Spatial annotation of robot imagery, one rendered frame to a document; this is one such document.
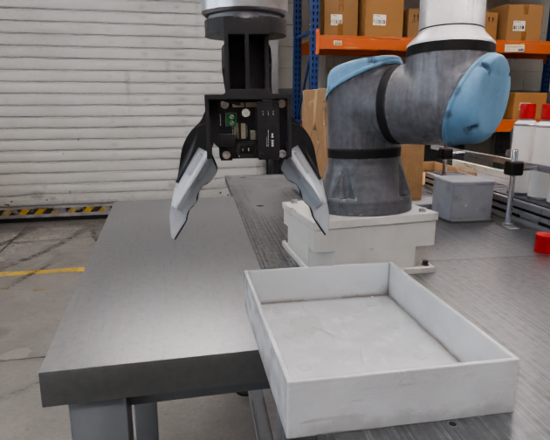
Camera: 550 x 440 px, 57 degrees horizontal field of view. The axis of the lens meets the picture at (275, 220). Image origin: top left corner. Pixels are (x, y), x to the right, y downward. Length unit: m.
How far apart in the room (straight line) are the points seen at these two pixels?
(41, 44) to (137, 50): 0.80
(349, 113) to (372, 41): 3.83
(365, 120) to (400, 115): 0.06
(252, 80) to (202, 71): 4.52
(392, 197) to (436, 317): 0.25
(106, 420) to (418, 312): 0.37
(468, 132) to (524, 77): 5.71
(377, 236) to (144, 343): 0.38
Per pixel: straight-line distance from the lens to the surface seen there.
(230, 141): 0.43
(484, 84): 0.70
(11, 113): 5.09
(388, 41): 4.66
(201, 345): 0.58
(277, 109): 0.43
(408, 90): 0.73
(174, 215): 0.50
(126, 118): 4.95
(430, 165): 1.99
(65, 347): 0.62
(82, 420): 0.62
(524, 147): 1.28
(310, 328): 0.61
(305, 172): 0.47
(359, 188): 0.77
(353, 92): 0.78
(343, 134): 0.79
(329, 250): 0.76
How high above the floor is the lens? 1.09
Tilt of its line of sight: 13 degrees down
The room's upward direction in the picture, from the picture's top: straight up
